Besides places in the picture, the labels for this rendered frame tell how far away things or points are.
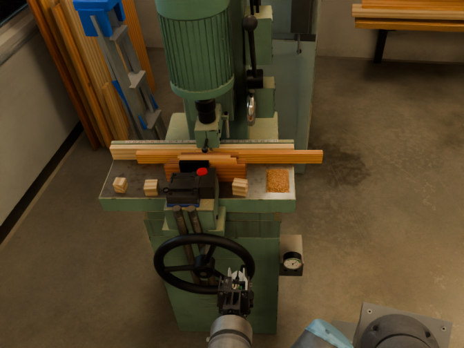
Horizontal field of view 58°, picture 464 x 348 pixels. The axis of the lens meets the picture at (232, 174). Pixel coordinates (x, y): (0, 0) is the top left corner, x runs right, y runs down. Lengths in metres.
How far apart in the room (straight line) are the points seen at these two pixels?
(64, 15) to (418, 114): 2.35
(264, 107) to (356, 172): 1.35
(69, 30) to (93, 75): 0.29
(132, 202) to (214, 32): 0.58
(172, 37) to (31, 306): 1.65
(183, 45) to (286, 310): 1.38
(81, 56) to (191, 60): 1.63
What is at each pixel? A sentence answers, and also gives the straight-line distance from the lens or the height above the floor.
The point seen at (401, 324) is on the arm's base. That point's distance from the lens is 1.15.
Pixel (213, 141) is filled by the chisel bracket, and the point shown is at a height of 1.03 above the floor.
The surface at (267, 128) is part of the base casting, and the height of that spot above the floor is 0.80.
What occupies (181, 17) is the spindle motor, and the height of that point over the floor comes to 1.42.
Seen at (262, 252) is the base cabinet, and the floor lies 0.63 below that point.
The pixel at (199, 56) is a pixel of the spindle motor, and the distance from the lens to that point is 1.04.
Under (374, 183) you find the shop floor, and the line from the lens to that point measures 2.61.
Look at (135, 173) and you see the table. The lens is 1.37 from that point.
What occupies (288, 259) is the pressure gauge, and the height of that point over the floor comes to 0.69.
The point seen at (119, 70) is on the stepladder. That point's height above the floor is 0.85.
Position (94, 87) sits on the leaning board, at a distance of 2.70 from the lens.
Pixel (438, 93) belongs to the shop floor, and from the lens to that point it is 3.48.
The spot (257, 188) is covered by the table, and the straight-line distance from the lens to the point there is 1.26.
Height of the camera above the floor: 1.82
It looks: 44 degrees down
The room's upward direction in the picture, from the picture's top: 5 degrees counter-clockwise
